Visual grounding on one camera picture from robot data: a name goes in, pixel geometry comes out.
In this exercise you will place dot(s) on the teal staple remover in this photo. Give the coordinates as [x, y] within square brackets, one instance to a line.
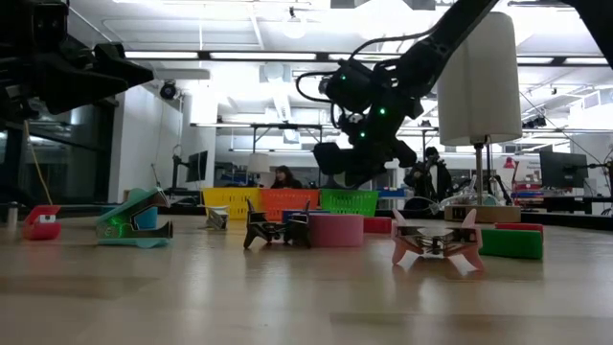
[115, 230]

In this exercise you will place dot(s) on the yellow plastic basket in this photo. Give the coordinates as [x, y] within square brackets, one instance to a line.
[230, 199]

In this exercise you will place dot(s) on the grey cylindrical post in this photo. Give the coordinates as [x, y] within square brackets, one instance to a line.
[12, 215]

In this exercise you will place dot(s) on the stack of coloured boxes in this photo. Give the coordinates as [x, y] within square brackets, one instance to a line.
[527, 194]

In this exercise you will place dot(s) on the black office desk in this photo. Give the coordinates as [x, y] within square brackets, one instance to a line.
[574, 203]

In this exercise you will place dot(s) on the black monitor on stand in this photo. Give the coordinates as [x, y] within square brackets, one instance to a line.
[197, 166]

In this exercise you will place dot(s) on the green plastic basket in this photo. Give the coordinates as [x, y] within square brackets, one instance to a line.
[349, 201]

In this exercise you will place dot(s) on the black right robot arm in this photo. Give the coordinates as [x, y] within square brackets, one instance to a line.
[445, 33]

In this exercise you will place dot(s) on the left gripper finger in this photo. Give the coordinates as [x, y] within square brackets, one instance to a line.
[76, 84]
[131, 67]

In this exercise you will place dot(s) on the small white shade lamp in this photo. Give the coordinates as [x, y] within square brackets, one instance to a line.
[258, 163]

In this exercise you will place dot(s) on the table lamp white shade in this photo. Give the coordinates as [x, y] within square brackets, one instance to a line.
[479, 86]

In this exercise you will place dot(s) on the round pendant ceiling light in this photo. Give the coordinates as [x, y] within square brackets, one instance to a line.
[294, 26]

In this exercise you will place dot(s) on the black computer monitor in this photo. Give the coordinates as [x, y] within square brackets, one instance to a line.
[562, 170]

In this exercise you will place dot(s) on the green mini stapler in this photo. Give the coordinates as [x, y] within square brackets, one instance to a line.
[512, 244]

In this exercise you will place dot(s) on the ceiling light strip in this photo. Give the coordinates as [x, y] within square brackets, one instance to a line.
[263, 56]
[536, 60]
[586, 61]
[163, 55]
[349, 57]

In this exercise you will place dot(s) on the orange plastic basket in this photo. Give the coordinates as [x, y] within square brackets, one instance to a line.
[287, 199]

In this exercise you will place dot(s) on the pink staple remover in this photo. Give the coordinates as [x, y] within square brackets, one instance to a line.
[436, 242]

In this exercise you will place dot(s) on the black staple remover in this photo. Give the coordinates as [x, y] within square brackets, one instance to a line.
[258, 227]

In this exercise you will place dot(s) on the black metal rack frame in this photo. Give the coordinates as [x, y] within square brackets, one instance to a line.
[287, 126]

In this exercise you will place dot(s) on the person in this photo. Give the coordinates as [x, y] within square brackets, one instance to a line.
[438, 177]
[286, 179]

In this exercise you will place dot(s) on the black round ceiling camera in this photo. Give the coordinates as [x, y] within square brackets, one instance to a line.
[324, 85]
[168, 90]

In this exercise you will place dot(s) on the blue storage bin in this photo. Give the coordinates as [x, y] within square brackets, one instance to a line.
[390, 192]

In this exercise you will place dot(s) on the clear plastic bag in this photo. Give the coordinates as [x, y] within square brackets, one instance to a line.
[455, 201]

